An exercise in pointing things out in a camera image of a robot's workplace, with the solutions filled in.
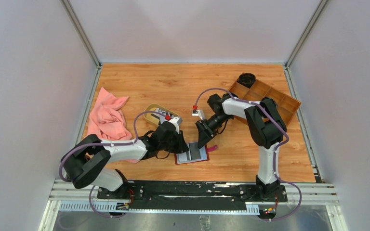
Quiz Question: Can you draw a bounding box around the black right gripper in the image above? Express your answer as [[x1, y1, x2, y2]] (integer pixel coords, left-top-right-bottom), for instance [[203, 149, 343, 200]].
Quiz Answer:
[[196, 114, 232, 149]]

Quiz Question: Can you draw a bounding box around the white magnetic stripe card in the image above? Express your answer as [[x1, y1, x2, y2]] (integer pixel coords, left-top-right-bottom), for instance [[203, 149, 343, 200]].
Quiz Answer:
[[176, 146, 192, 164]]

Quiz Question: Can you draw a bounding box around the black credit card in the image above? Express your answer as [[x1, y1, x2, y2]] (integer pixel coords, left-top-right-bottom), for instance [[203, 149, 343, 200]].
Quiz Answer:
[[188, 142, 208, 161]]

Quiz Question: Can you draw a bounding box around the red leather card holder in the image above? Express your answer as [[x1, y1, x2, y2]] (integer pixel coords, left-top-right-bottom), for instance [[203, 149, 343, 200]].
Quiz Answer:
[[175, 141, 218, 165]]

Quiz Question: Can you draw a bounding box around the oval wooden tray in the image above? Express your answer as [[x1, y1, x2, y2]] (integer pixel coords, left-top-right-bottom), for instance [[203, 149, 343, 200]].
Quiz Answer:
[[143, 103, 183, 127]]

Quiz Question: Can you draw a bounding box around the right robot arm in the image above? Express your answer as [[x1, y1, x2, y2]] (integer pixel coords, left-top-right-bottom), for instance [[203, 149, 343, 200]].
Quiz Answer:
[[196, 93, 287, 201]]

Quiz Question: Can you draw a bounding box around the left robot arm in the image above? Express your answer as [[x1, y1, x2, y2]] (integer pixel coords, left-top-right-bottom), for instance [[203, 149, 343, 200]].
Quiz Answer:
[[59, 117, 189, 199]]

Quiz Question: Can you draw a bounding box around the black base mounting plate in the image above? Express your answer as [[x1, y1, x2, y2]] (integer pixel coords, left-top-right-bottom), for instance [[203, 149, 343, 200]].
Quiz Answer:
[[96, 180, 288, 211]]

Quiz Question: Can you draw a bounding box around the black tape roll top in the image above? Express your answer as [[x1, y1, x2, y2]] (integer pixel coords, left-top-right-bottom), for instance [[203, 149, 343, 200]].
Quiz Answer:
[[237, 73, 256, 89]]

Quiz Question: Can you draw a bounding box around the pink cloth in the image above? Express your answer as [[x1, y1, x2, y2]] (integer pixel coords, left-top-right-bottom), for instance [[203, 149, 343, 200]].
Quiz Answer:
[[86, 87, 141, 164]]

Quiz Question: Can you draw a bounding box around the wooden compartment organizer tray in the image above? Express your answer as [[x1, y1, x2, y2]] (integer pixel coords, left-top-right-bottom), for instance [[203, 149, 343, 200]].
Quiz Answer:
[[228, 78, 301, 127]]

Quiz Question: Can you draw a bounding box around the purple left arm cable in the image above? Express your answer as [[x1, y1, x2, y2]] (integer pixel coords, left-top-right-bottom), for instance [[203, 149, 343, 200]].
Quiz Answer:
[[59, 110, 172, 219]]

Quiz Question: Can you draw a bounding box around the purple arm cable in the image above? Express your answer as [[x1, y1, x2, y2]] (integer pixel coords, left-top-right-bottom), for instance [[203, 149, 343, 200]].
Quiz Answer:
[[192, 88, 303, 222], [59, 110, 172, 219]]

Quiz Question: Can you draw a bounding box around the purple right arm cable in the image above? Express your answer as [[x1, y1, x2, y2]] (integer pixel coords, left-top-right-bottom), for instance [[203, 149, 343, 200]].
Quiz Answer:
[[192, 88, 303, 222]]

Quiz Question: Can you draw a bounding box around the aluminium frame rail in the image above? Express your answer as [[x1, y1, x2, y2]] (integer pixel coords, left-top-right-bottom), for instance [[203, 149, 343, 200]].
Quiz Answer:
[[49, 180, 339, 215]]

